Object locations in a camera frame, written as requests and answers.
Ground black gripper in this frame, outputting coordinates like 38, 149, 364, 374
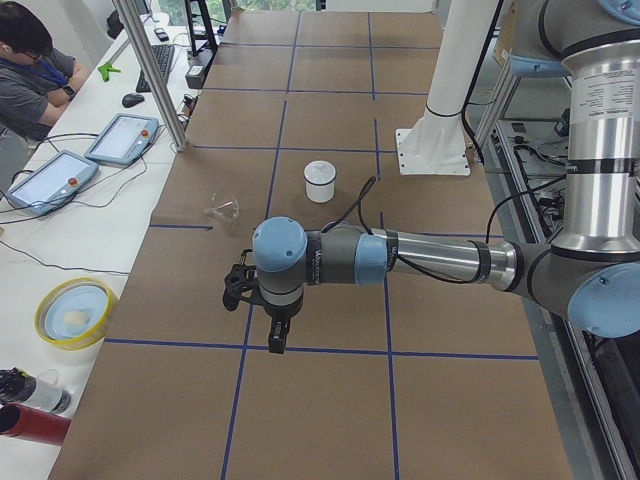
264, 302, 299, 354

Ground clear glass funnel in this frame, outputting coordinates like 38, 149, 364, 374
204, 191, 240, 224

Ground white enamel mug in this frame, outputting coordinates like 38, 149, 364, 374
305, 181, 335, 203

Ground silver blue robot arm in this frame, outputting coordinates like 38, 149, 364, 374
223, 1, 639, 353

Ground yellow tape roll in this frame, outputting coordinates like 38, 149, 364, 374
34, 277, 119, 351

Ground clear black-capped bottle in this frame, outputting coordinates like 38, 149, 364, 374
1, 367, 71, 414

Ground far teach pendant tablet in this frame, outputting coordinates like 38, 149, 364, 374
84, 113, 159, 166

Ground teach pendant tablet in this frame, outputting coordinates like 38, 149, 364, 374
84, 113, 159, 166
6, 150, 98, 216

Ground near teach pendant tablet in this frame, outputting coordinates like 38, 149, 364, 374
6, 150, 98, 216

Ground black computer mouse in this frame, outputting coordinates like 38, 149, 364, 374
121, 93, 145, 108

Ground red bottle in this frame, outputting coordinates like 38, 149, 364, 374
1, 403, 71, 446

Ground black keyboard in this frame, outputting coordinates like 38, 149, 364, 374
135, 44, 174, 93

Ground green plastic clamp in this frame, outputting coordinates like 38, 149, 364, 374
97, 62, 121, 82

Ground seated person in grey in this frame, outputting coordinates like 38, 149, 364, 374
0, 0, 92, 142

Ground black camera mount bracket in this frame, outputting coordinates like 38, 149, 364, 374
222, 249, 265, 311

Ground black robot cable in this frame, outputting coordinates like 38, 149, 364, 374
319, 175, 554, 281

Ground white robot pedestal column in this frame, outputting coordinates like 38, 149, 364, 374
396, 0, 502, 176

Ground aluminium frame post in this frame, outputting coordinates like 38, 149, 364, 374
113, 0, 187, 152

